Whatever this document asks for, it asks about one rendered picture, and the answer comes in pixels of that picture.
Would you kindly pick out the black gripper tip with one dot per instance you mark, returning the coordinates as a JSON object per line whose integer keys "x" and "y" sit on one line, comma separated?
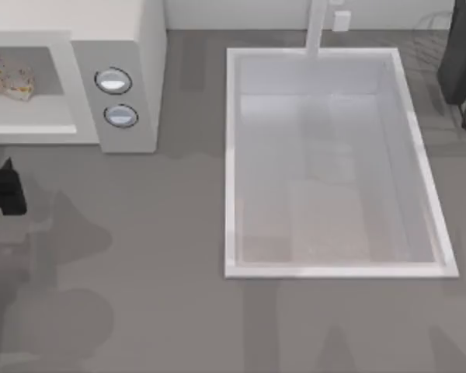
{"x": 7, "y": 189}

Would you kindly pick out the white wall socket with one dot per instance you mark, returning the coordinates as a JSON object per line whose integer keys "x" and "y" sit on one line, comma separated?
{"x": 341, "y": 20}

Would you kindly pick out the tall white tap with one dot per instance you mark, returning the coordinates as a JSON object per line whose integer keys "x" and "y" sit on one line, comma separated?
{"x": 315, "y": 27}

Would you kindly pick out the small round microwave knob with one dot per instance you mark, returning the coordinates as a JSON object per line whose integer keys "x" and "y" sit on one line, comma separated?
{"x": 120, "y": 116}

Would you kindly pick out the white sink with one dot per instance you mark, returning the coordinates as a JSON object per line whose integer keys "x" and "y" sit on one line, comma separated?
{"x": 326, "y": 175}

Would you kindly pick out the clear wrapped food item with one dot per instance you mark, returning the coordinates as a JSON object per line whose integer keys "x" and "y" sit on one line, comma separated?
{"x": 10, "y": 80}

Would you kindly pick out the pale microwave oven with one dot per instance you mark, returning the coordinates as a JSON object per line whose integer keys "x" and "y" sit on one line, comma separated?
{"x": 140, "y": 97}

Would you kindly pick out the large round microwave knob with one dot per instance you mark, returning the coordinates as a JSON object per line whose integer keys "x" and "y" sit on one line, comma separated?
{"x": 113, "y": 81}

